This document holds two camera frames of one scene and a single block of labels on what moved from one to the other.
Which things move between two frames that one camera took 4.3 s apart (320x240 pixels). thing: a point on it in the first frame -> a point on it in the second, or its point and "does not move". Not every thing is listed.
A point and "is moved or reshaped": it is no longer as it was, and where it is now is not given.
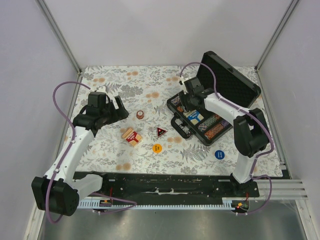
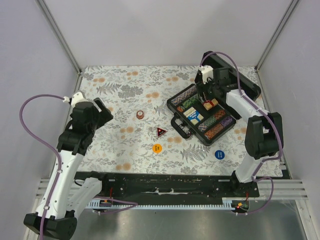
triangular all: x=160 y=131 does not move
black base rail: x=128 y=186 does not move
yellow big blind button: x=157 y=148 does not move
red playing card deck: x=131 y=136 is moved or reshaped
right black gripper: x=184 y=98 -> x=202 y=88
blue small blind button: x=219 y=154 does not move
